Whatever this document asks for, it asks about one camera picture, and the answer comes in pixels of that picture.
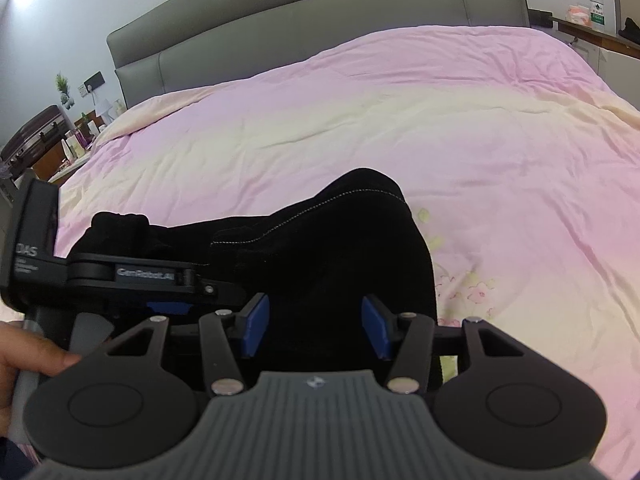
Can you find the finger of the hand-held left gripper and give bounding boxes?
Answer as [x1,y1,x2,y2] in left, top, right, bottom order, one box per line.
[146,269,249,314]

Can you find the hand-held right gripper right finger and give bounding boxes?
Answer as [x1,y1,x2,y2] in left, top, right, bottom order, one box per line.
[361,294,527,395]

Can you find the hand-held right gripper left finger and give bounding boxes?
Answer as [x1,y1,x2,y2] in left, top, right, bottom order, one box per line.
[106,294,272,395]

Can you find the black pants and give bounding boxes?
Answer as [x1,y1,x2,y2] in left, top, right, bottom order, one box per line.
[67,167,447,386]

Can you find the person's left hand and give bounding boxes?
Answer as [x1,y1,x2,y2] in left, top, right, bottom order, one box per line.
[0,321,84,436]

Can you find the wooden nightstand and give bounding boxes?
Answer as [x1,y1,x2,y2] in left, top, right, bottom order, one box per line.
[35,145,93,183]

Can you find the brown suitcase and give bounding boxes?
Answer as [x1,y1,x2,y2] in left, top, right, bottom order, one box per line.
[0,105,74,178]

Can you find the left bedside table with clutter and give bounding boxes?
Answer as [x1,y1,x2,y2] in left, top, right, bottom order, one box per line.
[60,97,128,161]

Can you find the small green plant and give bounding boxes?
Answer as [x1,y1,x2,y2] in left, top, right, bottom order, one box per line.
[55,73,76,111]

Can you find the pink floral duvet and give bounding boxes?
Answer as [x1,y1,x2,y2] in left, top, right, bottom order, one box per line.
[50,25,640,480]

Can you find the grey upholstered headboard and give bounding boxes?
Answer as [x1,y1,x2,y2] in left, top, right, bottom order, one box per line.
[106,0,532,111]

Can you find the white bedside cabinet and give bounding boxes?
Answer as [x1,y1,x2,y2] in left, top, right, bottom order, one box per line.
[550,16,640,81]

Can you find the dark wall socket with charger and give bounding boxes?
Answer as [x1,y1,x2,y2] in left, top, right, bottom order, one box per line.
[81,72,107,97]

